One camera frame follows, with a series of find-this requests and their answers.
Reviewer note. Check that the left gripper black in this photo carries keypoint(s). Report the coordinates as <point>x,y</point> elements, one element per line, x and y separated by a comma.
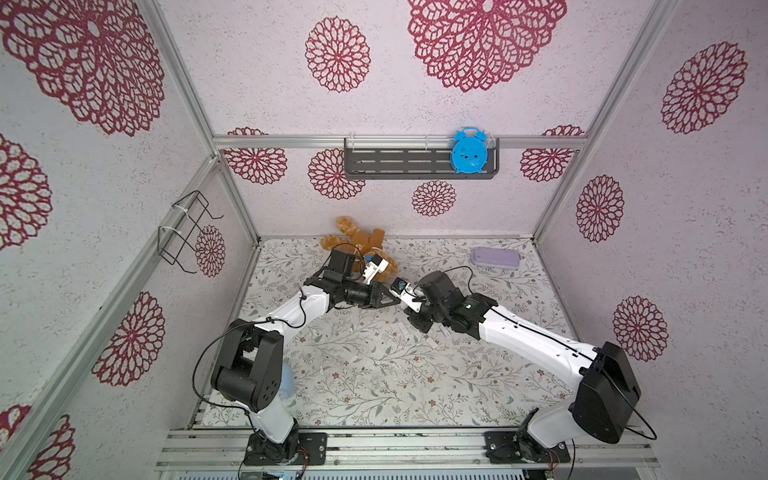
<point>378,292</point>

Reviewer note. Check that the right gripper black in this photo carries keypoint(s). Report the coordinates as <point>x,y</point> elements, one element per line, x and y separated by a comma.
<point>420,315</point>

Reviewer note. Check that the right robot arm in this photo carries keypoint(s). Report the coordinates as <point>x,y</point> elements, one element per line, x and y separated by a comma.
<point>604,389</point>

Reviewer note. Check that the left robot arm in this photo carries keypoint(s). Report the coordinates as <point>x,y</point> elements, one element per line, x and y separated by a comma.
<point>248,369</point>

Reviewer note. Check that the brown teddy bear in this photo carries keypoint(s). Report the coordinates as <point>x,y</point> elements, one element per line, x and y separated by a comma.
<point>352,238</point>

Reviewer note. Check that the purple rectangular case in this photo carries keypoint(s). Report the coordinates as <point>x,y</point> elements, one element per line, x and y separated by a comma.
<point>501,258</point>

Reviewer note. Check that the light blue cup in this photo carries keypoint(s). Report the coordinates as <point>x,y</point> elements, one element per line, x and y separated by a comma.
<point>286,390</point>

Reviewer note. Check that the blue alarm clock toy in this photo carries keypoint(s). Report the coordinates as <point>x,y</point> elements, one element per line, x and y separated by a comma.
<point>469,153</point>

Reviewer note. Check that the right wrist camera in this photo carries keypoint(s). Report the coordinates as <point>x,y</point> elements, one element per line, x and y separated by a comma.
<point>408,293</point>

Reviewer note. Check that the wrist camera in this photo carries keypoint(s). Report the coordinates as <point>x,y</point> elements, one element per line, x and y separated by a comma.
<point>408,293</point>
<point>374,266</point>

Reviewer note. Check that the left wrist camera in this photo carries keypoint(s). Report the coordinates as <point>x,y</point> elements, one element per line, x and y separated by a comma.
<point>374,266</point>

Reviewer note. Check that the grey wall shelf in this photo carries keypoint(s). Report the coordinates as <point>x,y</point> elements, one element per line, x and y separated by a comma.
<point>387,163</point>

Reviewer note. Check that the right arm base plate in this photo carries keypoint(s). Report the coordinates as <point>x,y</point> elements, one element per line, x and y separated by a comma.
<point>510,447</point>

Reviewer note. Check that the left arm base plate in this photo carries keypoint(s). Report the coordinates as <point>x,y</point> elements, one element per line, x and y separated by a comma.
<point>300,448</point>

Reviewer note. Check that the black wire wall rack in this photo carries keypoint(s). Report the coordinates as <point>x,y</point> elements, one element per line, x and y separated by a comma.
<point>193,243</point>

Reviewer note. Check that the aluminium front rail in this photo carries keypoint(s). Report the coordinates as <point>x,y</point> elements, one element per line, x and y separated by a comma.
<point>400,449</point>

